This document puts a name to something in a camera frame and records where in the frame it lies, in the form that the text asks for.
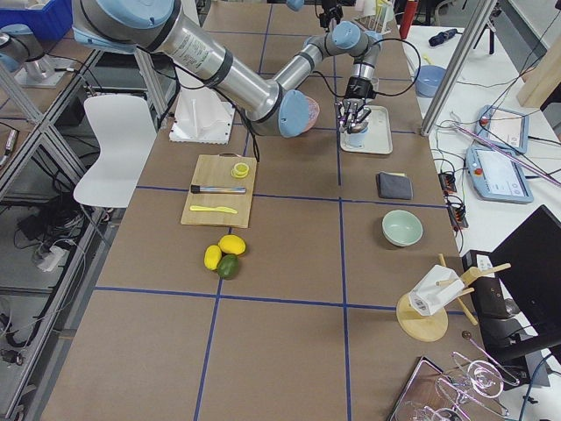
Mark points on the lemon slice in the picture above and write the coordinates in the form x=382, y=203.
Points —
x=240, y=170

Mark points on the red cylinder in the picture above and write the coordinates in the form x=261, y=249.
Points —
x=407, y=18

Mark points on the teach pendant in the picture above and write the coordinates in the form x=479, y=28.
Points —
x=506, y=129
x=496, y=177

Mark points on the white chair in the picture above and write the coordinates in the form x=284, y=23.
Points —
x=124, y=129

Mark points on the clear wine glass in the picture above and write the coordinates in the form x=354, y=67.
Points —
x=375, y=87

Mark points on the white wire cup rack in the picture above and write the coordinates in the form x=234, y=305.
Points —
x=374, y=15

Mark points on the cream bear tray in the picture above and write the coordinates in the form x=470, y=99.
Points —
x=378, y=134

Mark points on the white paper bag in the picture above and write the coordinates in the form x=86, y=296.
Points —
x=436, y=289

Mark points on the metal ice scoop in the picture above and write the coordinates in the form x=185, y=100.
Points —
x=355, y=127

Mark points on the yellow lemon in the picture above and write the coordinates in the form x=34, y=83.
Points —
x=232, y=244
x=212, y=256

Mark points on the hanging wine glass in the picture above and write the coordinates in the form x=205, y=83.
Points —
x=481, y=377

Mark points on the near teach pendant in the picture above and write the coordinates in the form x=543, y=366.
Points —
x=496, y=177

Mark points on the black monitor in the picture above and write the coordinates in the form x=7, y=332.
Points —
x=533, y=281

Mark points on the wooden mug tree stand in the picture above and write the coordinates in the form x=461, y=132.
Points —
x=433, y=328

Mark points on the green bowl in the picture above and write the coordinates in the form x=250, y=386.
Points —
x=402, y=228

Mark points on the yellow plastic knife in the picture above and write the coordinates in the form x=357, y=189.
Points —
x=222, y=209

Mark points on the metal rod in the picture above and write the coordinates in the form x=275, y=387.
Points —
x=198, y=189

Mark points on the green lime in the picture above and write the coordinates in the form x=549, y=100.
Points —
x=228, y=266

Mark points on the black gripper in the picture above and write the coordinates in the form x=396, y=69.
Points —
x=327, y=5
x=357, y=88

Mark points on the folded blue umbrella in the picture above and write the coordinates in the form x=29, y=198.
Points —
x=442, y=37

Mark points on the blue storage bin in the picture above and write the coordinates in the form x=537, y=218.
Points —
x=51, y=22

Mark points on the blue bowl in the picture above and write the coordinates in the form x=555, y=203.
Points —
x=428, y=79

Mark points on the light blue cup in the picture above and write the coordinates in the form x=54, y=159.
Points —
x=356, y=140

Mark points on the aluminium frame post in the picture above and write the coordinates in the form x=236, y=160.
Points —
x=465, y=45

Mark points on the far teach pendant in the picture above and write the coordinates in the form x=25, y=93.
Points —
x=506, y=129

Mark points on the pink bowl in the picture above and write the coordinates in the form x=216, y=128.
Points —
x=314, y=111

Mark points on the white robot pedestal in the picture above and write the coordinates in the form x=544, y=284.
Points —
x=202, y=117

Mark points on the wooden cutting board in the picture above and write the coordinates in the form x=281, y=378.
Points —
x=215, y=170

